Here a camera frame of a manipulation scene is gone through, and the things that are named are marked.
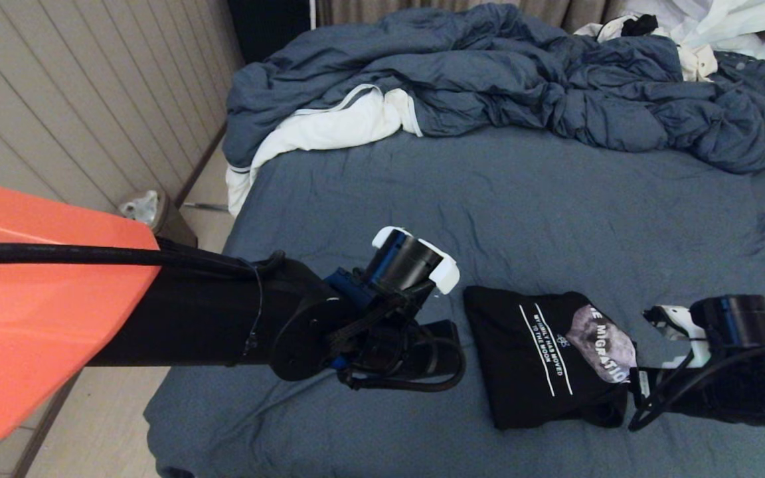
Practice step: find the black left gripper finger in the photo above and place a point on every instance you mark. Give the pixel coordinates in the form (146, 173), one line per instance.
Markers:
(441, 348)

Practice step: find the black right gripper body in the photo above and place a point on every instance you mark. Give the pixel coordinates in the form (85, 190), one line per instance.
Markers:
(668, 392)

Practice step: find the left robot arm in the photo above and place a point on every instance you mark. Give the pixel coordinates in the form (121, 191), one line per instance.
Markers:
(57, 318)

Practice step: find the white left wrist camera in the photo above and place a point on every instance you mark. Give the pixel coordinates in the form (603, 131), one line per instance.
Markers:
(445, 272)

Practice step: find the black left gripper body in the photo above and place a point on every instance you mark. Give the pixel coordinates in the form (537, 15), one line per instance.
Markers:
(382, 352)

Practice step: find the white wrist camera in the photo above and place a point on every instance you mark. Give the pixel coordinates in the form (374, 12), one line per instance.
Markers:
(681, 322)
(445, 272)

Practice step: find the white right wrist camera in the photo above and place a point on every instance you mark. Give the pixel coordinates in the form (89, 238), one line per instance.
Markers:
(681, 322)

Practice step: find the black tall furniture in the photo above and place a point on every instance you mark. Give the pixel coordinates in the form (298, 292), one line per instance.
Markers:
(269, 23)

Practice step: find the black t-shirt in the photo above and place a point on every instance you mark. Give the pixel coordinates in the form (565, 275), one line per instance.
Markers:
(522, 372)

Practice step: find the small black fabric item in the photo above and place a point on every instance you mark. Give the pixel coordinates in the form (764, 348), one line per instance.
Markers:
(640, 24)

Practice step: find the white duvet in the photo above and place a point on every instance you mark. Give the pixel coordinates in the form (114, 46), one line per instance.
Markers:
(329, 126)

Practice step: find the brown trash bin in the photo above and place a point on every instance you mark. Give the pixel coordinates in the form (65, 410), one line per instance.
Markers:
(176, 229)

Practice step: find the beige curtain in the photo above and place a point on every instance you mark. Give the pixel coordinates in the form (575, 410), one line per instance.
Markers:
(356, 10)

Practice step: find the white crumpled shirt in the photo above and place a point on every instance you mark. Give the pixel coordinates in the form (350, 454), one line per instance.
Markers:
(721, 20)

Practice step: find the silver metal rod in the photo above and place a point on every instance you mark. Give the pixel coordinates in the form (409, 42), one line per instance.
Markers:
(206, 206)

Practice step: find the crumpled blue duvet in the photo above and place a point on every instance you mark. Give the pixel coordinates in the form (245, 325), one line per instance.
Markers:
(489, 66)

